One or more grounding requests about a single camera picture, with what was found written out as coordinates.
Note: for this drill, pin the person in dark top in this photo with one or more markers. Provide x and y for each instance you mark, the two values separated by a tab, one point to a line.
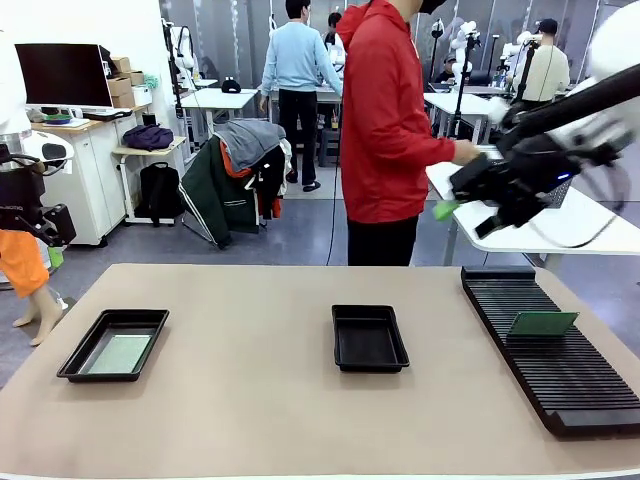
334	25

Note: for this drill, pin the person in red jacket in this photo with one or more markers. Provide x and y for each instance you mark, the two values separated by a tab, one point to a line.
380	125

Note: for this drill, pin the green circuit board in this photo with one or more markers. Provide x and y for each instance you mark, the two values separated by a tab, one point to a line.
117	354
542	325

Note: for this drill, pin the black computer monitor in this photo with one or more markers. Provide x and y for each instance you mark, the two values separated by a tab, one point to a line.
65	75

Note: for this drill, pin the cardboard box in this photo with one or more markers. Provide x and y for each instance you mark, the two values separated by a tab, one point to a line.
121	65
137	78
119	86

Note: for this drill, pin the person in light blue sweater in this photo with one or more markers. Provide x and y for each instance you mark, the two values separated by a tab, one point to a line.
295	55

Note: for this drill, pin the grey hoodie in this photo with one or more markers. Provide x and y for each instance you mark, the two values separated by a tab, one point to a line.
250	140

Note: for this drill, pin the white workshop table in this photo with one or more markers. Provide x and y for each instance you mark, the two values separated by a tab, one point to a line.
220	99

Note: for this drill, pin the black jacket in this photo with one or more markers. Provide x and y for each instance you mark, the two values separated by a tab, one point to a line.
267	175

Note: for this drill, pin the dark green jacket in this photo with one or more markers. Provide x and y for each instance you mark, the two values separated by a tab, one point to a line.
210	195

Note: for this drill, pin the black cap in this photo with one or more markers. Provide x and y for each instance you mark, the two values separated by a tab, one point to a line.
231	86

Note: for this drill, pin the green bowl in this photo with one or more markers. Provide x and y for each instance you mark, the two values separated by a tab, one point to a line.
58	120

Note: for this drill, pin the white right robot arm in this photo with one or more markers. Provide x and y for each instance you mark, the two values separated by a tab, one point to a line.
615	45

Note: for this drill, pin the person's right forearm red sleeve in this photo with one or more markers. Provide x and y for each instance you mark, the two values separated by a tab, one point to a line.
432	147

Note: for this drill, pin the purple bag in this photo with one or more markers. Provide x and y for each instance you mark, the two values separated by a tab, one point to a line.
147	137

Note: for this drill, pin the black ESD tray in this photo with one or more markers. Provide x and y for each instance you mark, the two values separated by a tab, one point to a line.
367	342
132	325

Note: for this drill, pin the person's right hand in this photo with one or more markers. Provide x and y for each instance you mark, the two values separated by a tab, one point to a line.
466	151

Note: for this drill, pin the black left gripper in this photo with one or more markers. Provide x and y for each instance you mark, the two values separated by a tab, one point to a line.
17	195

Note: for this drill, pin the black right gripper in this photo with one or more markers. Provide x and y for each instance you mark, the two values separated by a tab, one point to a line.
530	175

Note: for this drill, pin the person in orange shorts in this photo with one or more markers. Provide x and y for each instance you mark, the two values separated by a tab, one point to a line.
22	260

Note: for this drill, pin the black backpack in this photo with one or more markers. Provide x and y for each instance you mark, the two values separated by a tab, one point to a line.
160	195

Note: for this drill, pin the white cabinet wooden top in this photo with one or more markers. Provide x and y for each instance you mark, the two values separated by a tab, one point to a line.
95	175

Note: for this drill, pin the black keyboard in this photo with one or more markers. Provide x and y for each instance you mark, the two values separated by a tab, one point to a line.
105	115

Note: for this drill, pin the black slotted board rack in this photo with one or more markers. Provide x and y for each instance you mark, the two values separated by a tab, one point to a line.
575	380

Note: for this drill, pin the person in cream top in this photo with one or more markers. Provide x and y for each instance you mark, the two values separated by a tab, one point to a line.
547	72

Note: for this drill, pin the small wooden side table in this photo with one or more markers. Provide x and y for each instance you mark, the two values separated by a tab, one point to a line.
175	145

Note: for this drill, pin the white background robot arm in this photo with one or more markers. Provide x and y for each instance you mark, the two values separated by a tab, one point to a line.
186	55
462	37

